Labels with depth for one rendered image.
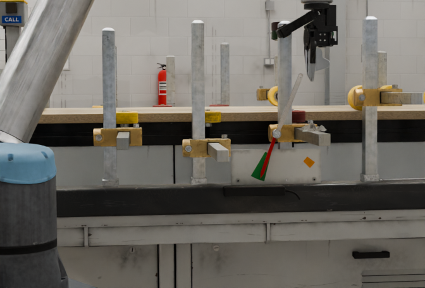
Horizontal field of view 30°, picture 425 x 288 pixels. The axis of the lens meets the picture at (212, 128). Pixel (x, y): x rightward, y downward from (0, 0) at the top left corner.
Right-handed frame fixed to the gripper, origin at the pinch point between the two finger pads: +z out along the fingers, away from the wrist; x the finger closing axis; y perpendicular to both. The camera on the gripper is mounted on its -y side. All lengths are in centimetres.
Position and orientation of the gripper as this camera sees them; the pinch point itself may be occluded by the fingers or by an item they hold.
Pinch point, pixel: (309, 76)
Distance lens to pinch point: 222.4
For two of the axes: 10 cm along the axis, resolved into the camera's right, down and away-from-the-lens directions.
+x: -1.0, -0.5, 9.9
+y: 10.0, -0.1, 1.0
